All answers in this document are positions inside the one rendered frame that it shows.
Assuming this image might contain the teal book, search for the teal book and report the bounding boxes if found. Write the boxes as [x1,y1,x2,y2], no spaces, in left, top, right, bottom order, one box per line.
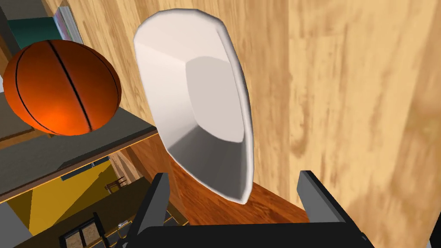
[6,17,63,50]

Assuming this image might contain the orange basketball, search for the orange basketball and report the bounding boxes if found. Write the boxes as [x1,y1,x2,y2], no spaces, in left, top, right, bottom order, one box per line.
[2,39,122,136]

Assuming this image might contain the pale striped book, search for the pale striped book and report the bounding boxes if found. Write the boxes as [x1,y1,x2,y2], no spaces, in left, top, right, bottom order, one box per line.
[53,6,84,45]

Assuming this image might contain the white bowl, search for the white bowl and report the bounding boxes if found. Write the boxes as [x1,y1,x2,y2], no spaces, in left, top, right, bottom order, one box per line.
[133,8,255,205]

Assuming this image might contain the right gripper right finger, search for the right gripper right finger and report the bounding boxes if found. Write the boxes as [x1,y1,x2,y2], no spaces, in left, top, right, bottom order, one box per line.
[296,170,349,224]

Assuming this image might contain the small wooden chair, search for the small wooden chair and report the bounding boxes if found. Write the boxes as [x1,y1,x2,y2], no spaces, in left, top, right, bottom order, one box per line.
[104,176,127,195]

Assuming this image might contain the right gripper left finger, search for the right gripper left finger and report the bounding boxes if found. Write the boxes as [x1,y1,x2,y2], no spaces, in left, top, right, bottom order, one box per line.
[128,172,171,238]

